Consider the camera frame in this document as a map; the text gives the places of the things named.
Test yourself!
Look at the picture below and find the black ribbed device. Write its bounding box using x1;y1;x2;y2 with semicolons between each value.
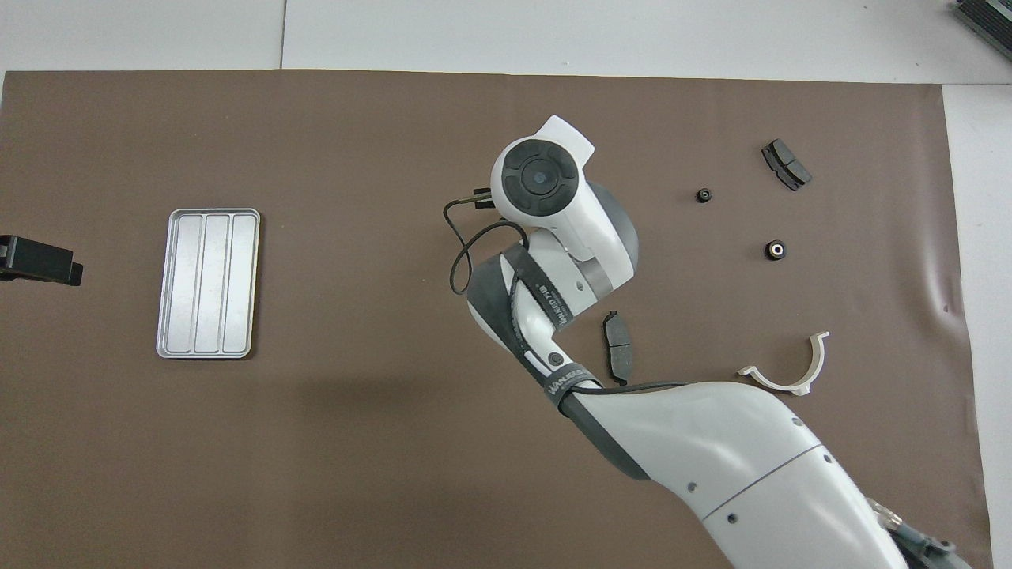
952;0;1012;42

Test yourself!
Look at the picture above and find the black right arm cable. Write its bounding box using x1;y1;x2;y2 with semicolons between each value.
443;188;689;396

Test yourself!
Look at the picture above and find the brown table mat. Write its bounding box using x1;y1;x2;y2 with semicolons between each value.
0;70;995;569

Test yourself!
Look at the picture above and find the white half-ring pipe clamp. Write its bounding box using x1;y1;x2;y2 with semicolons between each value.
737;331;831;397

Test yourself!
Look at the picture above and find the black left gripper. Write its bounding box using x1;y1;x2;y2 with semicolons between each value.
0;235;85;288

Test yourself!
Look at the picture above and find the dark grey brake pad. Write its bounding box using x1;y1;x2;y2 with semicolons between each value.
602;310;635;387
761;138;814;192

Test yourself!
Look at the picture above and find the silver ribbed metal tray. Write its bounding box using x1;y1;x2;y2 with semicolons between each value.
156;208;262;360

